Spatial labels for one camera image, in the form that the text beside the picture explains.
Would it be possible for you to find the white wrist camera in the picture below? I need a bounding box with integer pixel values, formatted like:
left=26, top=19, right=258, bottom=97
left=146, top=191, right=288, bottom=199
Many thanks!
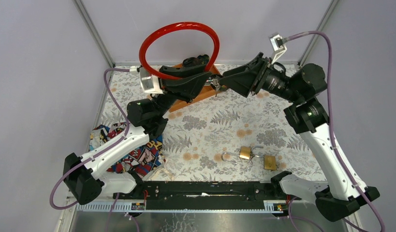
left=130, top=66, right=163, bottom=94
left=269, top=32, right=287, bottom=64

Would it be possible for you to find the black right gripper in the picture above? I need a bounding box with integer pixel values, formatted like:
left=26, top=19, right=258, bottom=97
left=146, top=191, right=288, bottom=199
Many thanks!
left=220, top=52, right=300, bottom=103

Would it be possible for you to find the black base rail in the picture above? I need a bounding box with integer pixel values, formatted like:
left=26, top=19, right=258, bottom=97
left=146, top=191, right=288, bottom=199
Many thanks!
left=113, top=181, right=294, bottom=211

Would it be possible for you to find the dark green rolled sock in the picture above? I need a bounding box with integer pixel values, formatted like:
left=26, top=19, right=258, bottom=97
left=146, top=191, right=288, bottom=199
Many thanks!
left=196, top=54, right=211, bottom=67

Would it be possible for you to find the red cable lock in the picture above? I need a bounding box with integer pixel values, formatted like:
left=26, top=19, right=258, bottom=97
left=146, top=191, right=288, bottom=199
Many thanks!
left=138, top=21, right=220, bottom=81

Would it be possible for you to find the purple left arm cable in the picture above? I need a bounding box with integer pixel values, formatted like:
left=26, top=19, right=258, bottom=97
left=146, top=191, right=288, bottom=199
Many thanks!
left=49, top=68, right=134, bottom=232

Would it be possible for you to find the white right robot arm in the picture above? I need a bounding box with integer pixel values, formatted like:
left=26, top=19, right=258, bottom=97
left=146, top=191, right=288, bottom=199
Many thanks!
left=213, top=53, right=380, bottom=222

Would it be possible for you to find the brass padlock right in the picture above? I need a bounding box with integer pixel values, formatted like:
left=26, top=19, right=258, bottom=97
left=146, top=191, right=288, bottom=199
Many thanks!
left=255, top=155, right=277, bottom=171

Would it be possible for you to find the colourful comic print cloth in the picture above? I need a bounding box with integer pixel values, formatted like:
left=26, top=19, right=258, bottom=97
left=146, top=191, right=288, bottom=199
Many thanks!
left=89, top=122, right=163, bottom=178

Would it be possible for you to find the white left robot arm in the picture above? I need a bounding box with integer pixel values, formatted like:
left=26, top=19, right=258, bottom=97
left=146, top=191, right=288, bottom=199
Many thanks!
left=61, top=64, right=212, bottom=205

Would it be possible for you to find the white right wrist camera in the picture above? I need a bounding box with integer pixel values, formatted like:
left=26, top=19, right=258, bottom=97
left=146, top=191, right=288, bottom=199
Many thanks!
left=269, top=32, right=287, bottom=64

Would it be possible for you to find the brass padlock with long shackle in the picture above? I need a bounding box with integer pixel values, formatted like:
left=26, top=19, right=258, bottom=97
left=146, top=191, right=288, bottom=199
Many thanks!
left=221, top=145, right=264, bottom=165

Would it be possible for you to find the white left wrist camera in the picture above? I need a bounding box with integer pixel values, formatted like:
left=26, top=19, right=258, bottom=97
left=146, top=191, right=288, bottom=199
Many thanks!
left=130, top=66, right=163, bottom=94

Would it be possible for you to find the orange compartment tray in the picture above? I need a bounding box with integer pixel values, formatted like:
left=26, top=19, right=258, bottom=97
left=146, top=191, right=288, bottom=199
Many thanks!
left=168, top=63, right=225, bottom=113

